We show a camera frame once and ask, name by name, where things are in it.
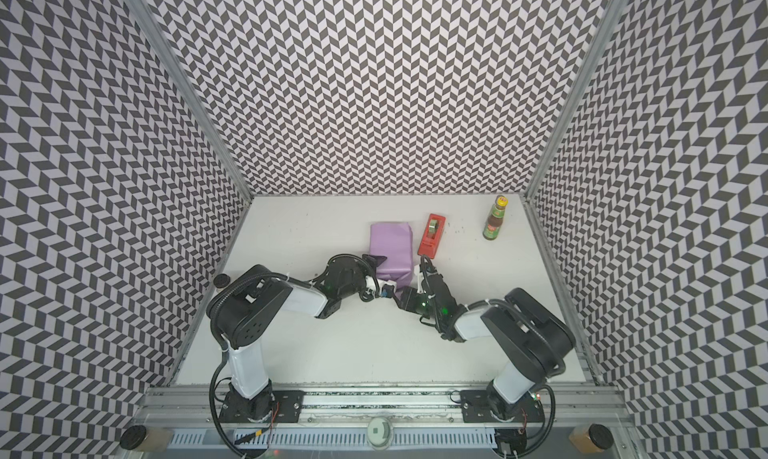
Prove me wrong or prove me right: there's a pink wrapping paper sheet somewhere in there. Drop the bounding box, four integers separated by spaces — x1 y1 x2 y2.
369 222 415 289

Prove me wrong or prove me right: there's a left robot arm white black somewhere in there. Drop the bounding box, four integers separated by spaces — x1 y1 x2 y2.
206 253 386 422

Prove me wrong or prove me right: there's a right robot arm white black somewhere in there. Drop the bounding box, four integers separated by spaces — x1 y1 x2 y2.
394 257 576 422

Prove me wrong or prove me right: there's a red tape dispenser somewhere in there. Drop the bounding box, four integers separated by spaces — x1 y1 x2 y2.
417 214 446 259

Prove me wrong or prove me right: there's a green sauce bottle yellow cap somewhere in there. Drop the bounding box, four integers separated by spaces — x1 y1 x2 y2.
482 195 508 241

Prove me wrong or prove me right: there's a small jar black lid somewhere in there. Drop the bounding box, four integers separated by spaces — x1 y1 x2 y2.
212 273 232 290

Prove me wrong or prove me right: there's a round white button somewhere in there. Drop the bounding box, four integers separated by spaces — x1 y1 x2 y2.
366 417 394 450

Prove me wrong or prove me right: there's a right corner jar black lid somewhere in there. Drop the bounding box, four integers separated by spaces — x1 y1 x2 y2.
569 423 615 454

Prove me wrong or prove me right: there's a corner jar black lid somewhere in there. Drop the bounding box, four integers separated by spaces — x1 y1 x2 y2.
119 425 173 452
569 423 615 454

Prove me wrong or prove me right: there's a left corner jar black lid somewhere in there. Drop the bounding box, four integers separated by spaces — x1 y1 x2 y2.
119 425 173 452

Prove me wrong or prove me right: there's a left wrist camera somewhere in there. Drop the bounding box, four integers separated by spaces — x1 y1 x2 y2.
378 281 398 300

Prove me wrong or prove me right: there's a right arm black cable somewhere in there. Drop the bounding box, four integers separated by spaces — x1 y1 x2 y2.
497 384 558 459

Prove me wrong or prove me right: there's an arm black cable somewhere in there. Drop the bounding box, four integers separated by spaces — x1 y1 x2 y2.
497 384 558 459
207 350 248 459

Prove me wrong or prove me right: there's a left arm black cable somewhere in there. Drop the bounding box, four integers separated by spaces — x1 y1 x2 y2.
207 350 248 459

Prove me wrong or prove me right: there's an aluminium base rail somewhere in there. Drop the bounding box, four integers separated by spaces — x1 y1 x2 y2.
135 383 630 427

